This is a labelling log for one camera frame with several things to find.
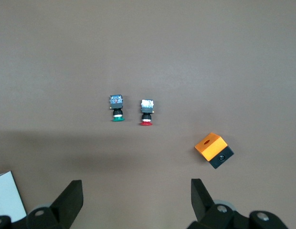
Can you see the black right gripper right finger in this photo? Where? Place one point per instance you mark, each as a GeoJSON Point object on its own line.
{"type": "Point", "coordinates": [200, 198]}

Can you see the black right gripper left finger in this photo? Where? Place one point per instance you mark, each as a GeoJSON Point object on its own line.
{"type": "Point", "coordinates": [66, 200]}

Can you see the white drawer cabinet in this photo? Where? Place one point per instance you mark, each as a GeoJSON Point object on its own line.
{"type": "Point", "coordinates": [7, 195]}

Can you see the red push button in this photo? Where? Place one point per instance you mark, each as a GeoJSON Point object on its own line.
{"type": "Point", "coordinates": [147, 108]}

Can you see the green push button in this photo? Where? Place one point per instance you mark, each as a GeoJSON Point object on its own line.
{"type": "Point", "coordinates": [117, 105]}

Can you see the orange and black box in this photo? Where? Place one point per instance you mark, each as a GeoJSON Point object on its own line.
{"type": "Point", "coordinates": [210, 145]}

